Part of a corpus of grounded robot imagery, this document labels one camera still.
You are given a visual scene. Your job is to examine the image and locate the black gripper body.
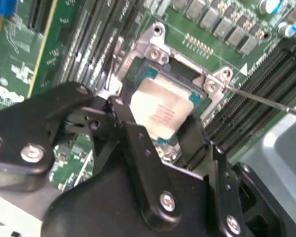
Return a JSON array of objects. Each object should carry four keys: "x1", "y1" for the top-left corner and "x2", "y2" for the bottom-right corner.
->
[{"x1": 43, "y1": 137, "x2": 220, "y2": 237}]

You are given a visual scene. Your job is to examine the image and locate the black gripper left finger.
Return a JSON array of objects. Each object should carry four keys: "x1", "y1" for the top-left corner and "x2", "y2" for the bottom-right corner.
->
[{"x1": 0, "y1": 82, "x2": 184, "y2": 232}]

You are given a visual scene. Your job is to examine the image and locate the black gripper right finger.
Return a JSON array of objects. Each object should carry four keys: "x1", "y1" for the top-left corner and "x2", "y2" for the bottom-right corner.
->
[{"x1": 177, "y1": 115, "x2": 296, "y2": 237}]

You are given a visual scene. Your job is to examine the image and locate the silver CPU green substrate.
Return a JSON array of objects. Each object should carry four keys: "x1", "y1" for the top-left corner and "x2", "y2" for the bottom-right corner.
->
[{"x1": 129, "y1": 64, "x2": 204, "y2": 149}]

